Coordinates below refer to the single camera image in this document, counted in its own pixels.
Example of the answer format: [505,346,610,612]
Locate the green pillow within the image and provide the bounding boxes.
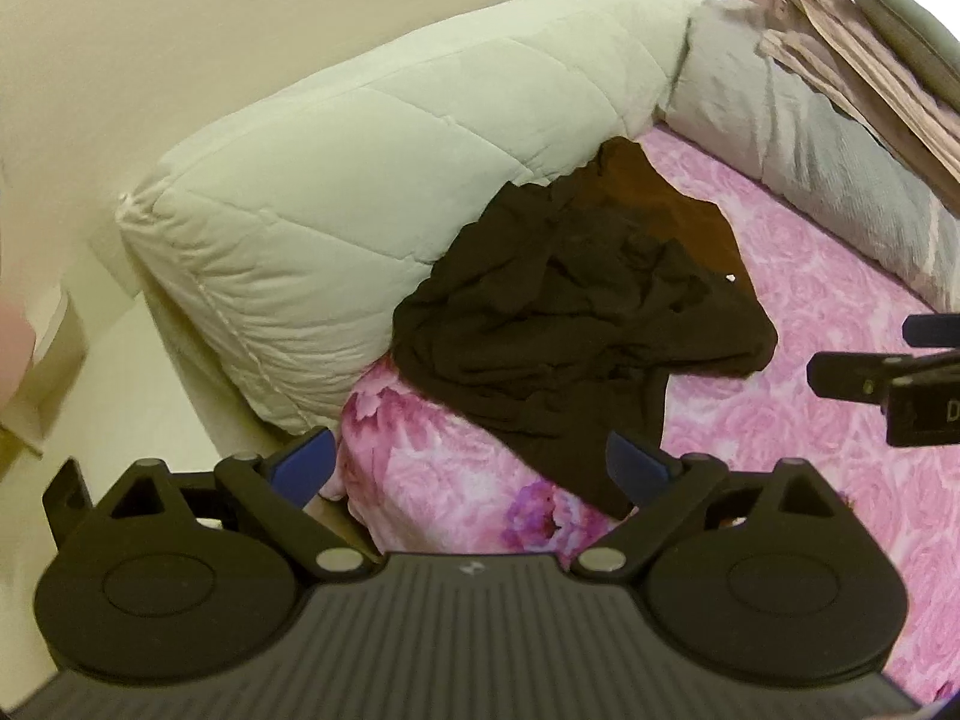
[847,0,960,95]

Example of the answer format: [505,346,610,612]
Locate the brown garment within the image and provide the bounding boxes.
[596,136,758,297]

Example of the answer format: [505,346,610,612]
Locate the beige striped folded blanket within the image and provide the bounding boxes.
[754,0,960,185]

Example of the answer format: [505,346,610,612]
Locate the white quilted duvet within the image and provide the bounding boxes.
[116,0,728,436]

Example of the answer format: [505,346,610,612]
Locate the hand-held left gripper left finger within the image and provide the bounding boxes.
[94,426,383,582]

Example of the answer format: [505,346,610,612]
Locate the grey folded blanket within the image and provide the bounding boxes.
[664,0,960,312]

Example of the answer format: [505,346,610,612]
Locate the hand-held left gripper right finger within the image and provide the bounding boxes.
[574,429,848,582]

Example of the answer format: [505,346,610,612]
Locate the pink cloth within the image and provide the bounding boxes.
[0,289,36,410]

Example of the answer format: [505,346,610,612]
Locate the black garment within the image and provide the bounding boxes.
[390,165,779,522]

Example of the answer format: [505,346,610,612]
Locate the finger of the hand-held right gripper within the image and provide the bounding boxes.
[902,313,960,351]
[806,349,912,404]

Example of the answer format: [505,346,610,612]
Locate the pink floral blanket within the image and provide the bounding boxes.
[319,124,960,706]

